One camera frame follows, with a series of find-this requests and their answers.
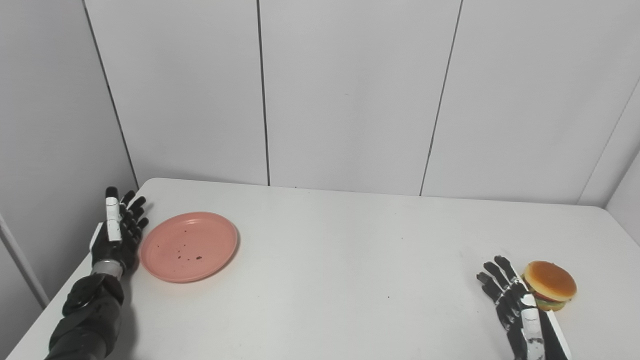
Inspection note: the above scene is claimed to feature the toy hamburger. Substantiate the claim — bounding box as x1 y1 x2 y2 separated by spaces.
522 260 578 312

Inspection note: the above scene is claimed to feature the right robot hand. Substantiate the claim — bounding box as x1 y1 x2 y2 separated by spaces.
476 255 572 360

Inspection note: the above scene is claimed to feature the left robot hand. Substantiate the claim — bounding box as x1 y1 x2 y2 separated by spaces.
90 186 150 273

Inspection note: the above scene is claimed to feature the pink plate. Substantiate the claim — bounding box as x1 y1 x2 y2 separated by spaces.
139 211 239 284

